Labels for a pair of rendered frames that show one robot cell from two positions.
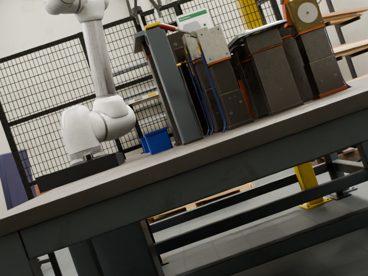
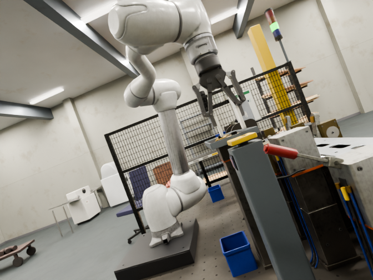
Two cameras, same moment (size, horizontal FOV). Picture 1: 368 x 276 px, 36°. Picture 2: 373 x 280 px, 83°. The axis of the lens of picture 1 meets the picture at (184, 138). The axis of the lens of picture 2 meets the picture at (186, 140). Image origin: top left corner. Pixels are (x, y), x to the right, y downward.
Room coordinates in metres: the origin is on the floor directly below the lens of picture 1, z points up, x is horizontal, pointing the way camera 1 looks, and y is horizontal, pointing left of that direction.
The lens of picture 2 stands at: (1.60, 0.02, 1.19)
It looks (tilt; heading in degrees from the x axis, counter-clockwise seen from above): 1 degrees up; 8
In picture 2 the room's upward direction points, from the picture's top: 21 degrees counter-clockwise
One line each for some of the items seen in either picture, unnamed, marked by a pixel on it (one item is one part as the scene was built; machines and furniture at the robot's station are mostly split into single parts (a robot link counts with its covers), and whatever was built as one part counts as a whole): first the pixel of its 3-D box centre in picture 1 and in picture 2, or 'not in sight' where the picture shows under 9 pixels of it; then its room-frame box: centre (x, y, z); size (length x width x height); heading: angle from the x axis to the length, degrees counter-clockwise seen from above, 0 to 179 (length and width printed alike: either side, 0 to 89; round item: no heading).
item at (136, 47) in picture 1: (149, 39); (225, 138); (2.37, 0.00, 1.16); 0.37 x 0.14 x 0.02; 6
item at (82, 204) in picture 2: not in sight; (83, 204); (7.72, 4.76, 0.51); 2.17 x 0.54 x 1.02; 2
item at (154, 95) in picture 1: (171, 89); (227, 148); (3.50, -0.02, 1.02); 0.90 x 0.22 x 0.03; 96
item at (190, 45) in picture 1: (207, 82); (307, 196); (2.28, -0.17, 0.90); 0.13 x 0.08 x 0.41; 96
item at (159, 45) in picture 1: (173, 86); (277, 232); (2.11, -0.03, 0.92); 0.08 x 0.08 x 0.44; 6
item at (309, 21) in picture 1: (317, 46); not in sight; (2.06, -0.57, 0.88); 0.14 x 0.09 x 0.36; 96
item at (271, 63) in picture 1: (272, 71); not in sight; (2.00, -0.37, 0.84); 0.12 x 0.05 x 0.29; 96
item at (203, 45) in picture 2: not in sight; (202, 51); (2.24, -0.02, 1.43); 0.09 x 0.09 x 0.06
